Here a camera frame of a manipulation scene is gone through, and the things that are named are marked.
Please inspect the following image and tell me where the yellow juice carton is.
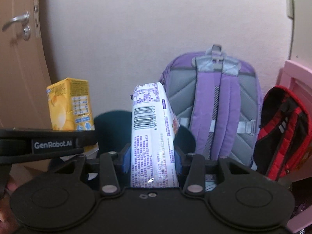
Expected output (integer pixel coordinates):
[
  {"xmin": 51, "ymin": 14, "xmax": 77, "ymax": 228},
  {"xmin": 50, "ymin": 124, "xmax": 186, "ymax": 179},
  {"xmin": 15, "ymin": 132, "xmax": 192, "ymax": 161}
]
[{"xmin": 46, "ymin": 77, "xmax": 98, "ymax": 153}]

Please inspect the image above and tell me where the pink cabinet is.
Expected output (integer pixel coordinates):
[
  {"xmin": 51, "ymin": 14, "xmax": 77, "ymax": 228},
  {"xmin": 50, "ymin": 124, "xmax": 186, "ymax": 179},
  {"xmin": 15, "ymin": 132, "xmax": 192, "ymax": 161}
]
[{"xmin": 275, "ymin": 60, "xmax": 312, "ymax": 234}]

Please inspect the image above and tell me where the metal door latch plate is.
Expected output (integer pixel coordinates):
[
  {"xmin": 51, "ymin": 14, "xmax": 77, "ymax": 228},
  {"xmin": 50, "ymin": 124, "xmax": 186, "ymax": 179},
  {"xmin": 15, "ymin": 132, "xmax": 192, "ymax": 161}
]
[{"xmin": 33, "ymin": 0, "xmax": 41, "ymax": 39}]

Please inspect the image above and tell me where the white door frame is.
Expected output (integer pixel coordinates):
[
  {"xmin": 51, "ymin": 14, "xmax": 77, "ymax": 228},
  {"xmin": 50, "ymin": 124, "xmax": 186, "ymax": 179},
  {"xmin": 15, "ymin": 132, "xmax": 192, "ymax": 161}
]
[{"xmin": 289, "ymin": 0, "xmax": 312, "ymax": 62}]

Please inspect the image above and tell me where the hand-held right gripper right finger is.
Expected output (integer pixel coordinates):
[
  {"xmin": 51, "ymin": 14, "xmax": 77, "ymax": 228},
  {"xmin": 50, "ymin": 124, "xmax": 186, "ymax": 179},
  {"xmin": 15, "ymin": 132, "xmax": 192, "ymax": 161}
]
[{"xmin": 174, "ymin": 146, "xmax": 255, "ymax": 198}]

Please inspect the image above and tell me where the dark teal bin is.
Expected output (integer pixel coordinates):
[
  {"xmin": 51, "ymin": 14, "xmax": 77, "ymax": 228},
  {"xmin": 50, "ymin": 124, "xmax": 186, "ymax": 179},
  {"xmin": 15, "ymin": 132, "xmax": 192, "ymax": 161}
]
[{"xmin": 94, "ymin": 111, "xmax": 197, "ymax": 159}]

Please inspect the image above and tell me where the brown wooden door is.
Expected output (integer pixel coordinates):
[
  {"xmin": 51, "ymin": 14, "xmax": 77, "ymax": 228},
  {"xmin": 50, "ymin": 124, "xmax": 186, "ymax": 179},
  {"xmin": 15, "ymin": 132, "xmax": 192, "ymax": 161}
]
[{"xmin": 0, "ymin": 0, "xmax": 60, "ymax": 186}]

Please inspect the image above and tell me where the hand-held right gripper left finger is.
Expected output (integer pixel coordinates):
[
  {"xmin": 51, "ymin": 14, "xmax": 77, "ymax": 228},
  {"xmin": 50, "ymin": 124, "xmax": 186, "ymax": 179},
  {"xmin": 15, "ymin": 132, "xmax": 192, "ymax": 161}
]
[{"xmin": 49, "ymin": 143, "xmax": 133, "ymax": 197}]

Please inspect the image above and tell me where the red black backpack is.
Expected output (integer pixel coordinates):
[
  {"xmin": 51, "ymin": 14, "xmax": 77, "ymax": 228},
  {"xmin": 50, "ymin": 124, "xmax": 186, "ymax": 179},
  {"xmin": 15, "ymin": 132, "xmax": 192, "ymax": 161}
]
[{"xmin": 252, "ymin": 85, "xmax": 311, "ymax": 182}]

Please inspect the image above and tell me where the white wall switch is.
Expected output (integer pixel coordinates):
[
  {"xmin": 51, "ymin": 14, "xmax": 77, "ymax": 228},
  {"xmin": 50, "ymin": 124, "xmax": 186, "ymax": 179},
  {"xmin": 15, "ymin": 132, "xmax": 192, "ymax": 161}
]
[{"xmin": 285, "ymin": 0, "xmax": 294, "ymax": 18}]

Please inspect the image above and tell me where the white purple snack packet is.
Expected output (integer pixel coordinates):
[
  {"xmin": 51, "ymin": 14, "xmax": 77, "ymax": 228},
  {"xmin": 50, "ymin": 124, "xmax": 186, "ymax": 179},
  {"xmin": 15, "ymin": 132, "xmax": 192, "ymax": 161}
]
[{"xmin": 130, "ymin": 82, "xmax": 181, "ymax": 189}]

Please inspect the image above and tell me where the purple grey backpack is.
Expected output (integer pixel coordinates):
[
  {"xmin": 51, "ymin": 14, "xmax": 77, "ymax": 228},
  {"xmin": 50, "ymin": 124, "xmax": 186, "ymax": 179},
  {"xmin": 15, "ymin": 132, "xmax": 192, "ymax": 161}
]
[{"xmin": 158, "ymin": 44, "xmax": 264, "ymax": 171}]

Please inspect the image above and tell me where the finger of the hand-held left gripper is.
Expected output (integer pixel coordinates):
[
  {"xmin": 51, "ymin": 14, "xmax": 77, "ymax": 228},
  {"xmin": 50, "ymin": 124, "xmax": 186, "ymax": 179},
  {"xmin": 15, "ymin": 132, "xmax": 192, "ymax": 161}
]
[{"xmin": 73, "ymin": 130, "xmax": 97, "ymax": 150}]

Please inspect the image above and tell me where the silver door handle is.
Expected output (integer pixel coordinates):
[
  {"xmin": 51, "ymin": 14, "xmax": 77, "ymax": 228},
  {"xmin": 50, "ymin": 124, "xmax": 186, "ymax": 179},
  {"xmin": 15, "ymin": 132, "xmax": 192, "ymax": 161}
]
[{"xmin": 2, "ymin": 12, "xmax": 30, "ymax": 32}]

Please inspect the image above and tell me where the person's left hand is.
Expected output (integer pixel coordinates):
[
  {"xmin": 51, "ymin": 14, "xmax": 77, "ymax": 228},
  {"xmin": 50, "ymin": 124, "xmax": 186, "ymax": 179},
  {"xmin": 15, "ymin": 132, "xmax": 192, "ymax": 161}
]
[{"xmin": 0, "ymin": 177, "xmax": 22, "ymax": 234}]

